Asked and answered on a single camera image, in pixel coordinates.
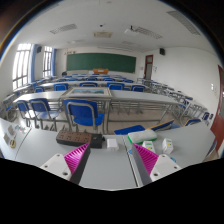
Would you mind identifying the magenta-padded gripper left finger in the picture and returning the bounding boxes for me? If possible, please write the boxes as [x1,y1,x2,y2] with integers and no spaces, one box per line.
[39,142,92,185]

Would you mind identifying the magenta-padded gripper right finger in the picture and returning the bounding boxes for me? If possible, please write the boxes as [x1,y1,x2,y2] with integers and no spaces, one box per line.
[131,143,182,186]

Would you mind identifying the small white green-print box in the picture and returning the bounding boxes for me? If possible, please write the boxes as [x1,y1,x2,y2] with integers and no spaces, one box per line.
[142,140,157,154]

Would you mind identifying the brown-faced power strip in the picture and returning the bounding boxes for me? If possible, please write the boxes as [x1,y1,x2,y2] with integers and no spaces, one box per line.
[55,129,105,149]

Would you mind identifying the white green-edged cloth pack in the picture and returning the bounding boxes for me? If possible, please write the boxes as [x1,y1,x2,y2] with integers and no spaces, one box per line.
[127,129,158,145]

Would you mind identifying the blue chair seat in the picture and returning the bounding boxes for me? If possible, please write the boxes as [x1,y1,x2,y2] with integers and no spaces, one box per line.
[113,124,147,136]

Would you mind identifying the blue wooden-edged chair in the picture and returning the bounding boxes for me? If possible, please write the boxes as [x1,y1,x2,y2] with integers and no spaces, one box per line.
[148,118,203,132]

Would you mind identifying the long grey desk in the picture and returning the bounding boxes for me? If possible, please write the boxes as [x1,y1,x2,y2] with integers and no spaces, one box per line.
[13,89,183,131]

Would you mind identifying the stickers and papers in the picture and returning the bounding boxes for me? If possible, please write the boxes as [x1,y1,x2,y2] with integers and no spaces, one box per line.
[2,124,27,150]

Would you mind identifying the grey framed picture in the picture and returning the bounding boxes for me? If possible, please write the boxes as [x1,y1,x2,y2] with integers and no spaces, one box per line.
[61,86,113,99]

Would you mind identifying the group of blue chairs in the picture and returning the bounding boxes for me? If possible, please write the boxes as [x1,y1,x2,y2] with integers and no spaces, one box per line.
[33,73,148,93]

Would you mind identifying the dark red door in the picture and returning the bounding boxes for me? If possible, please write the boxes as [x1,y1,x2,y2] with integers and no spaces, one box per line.
[210,64,224,148]

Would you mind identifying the red-brown door with window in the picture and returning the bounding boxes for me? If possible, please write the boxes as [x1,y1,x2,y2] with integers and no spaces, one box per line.
[143,54,154,80]

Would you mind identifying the orange wooden lectern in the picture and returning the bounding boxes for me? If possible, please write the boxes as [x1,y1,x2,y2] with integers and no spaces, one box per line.
[92,68,110,75]

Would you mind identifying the green chalkboard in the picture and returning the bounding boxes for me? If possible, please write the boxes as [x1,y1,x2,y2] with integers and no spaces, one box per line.
[65,52,137,74]

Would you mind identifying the narrow bright window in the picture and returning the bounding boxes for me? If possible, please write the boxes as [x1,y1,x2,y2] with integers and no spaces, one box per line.
[42,45,54,78]

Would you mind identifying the large bright window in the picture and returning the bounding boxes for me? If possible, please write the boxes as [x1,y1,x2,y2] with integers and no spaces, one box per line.
[12,43,33,91]

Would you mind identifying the ceiling air conditioner panel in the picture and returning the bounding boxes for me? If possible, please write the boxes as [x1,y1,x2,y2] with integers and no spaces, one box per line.
[92,31,114,39]

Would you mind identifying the white ceiling projector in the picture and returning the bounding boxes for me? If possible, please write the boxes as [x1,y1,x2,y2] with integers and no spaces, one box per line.
[124,25,141,36]

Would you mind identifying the group of ceiling lights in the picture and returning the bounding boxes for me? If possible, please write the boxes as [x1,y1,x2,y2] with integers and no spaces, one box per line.
[49,9,201,41]

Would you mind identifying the blue metal-frame chair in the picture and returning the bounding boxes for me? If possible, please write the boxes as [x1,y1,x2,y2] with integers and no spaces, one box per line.
[28,97,63,131]
[63,98,105,134]
[14,99,33,128]

